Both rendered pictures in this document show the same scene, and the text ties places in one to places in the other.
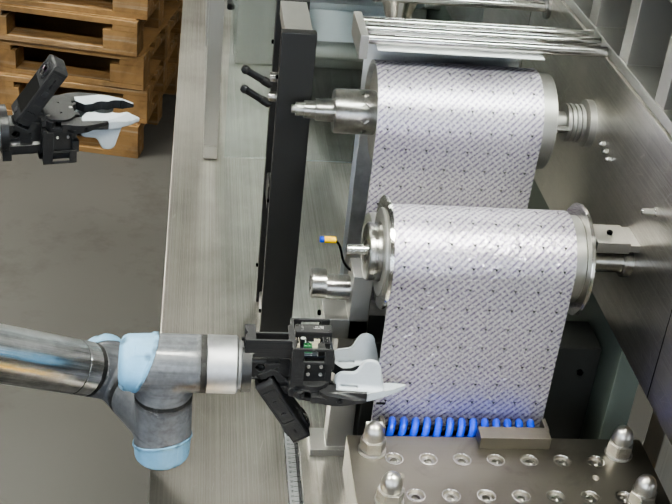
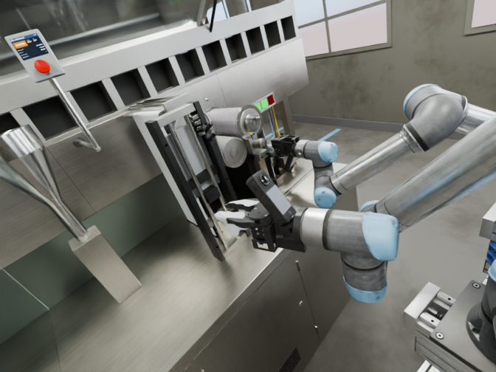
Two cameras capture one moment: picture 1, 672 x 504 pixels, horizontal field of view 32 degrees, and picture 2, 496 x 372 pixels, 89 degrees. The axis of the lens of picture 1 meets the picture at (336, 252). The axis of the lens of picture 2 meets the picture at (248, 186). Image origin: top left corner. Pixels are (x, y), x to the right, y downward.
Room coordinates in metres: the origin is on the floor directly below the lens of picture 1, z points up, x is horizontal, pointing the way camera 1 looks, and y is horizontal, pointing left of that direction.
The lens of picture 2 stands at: (1.86, 0.84, 1.55)
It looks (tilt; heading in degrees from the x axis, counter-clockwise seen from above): 29 degrees down; 244
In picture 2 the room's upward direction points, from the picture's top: 20 degrees counter-clockwise
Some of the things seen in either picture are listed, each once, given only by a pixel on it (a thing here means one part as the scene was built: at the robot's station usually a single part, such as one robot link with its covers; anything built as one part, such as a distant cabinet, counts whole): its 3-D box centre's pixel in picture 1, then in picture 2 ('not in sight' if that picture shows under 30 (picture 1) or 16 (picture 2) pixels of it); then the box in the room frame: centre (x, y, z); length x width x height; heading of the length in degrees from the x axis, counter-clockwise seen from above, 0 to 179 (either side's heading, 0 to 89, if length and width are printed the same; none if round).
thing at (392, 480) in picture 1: (391, 487); not in sight; (1.08, -0.10, 1.05); 0.04 x 0.04 x 0.04
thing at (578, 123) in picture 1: (566, 122); not in sight; (1.60, -0.32, 1.34); 0.07 x 0.07 x 0.07; 8
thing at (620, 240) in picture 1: (613, 237); not in sight; (1.35, -0.36, 1.28); 0.06 x 0.05 x 0.02; 98
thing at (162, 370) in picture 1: (163, 364); (320, 152); (1.21, 0.20, 1.11); 0.11 x 0.08 x 0.09; 98
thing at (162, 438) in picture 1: (156, 417); (324, 176); (1.22, 0.21, 1.01); 0.11 x 0.08 x 0.11; 40
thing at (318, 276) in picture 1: (317, 282); (261, 143); (1.33, 0.02, 1.18); 0.04 x 0.02 x 0.04; 8
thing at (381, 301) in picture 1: (382, 251); (249, 122); (1.31, -0.06, 1.25); 0.15 x 0.01 x 0.15; 8
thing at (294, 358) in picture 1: (288, 360); (287, 146); (1.23, 0.05, 1.12); 0.12 x 0.08 x 0.09; 98
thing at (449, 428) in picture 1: (463, 430); not in sight; (1.24, -0.20, 1.03); 0.21 x 0.04 x 0.03; 98
